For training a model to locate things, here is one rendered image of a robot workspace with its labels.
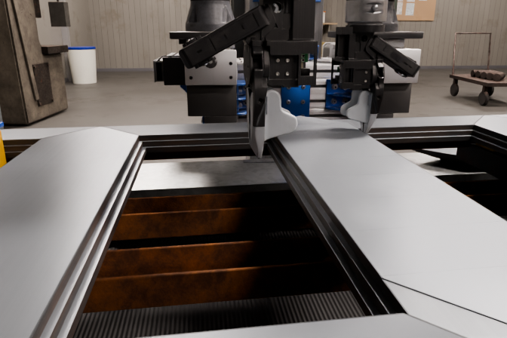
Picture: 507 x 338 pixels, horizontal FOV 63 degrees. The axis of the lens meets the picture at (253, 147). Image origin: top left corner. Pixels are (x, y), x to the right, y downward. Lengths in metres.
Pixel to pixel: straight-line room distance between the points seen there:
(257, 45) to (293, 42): 0.04
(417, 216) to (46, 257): 0.38
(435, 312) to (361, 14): 0.56
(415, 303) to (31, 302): 0.29
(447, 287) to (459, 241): 0.09
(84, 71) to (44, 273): 8.39
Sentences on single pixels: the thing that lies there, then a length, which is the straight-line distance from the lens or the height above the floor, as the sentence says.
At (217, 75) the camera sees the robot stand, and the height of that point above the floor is 0.93.
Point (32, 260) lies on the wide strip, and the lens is 0.43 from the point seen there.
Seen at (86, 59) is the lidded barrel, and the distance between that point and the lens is 8.74.
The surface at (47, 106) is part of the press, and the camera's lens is 5.54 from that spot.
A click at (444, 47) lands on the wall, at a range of 12.32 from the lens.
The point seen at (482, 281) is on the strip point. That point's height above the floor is 0.85.
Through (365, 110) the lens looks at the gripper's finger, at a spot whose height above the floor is 0.89.
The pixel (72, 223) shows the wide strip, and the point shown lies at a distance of 0.49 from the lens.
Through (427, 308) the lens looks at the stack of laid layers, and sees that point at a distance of 0.36.
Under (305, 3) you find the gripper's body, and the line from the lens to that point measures 0.52.
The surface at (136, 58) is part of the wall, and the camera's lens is 11.01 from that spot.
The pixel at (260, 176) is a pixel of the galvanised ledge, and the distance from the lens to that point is 1.07.
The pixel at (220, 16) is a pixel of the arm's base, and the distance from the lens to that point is 1.22.
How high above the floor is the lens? 1.05
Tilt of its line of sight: 16 degrees down
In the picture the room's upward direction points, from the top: straight up
